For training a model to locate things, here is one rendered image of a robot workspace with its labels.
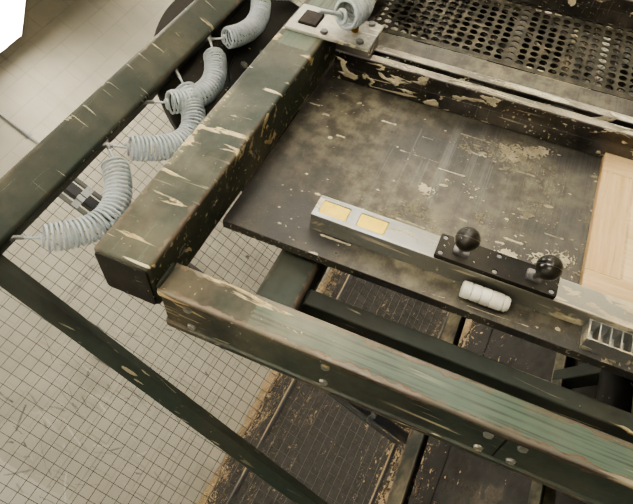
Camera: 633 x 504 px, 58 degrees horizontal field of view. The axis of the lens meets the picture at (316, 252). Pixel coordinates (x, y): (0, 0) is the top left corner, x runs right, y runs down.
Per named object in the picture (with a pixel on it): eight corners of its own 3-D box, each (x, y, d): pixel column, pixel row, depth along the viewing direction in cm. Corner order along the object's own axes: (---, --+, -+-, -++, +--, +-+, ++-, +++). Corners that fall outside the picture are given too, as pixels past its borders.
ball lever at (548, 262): (540, 292, 92) (561, 283, 79) (517, 284, 93) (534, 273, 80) (548, 270, 93) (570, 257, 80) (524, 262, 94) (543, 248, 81)
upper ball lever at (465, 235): (468, 266, 95) (477, 253, 82) (445, 258, 96) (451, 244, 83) (475, 245, 95) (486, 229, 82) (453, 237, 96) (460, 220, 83)
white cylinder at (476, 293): (456, 299, 95) (504, 317, 93) (461, 289, 92) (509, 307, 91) (461, 286, 96) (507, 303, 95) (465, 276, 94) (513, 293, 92)
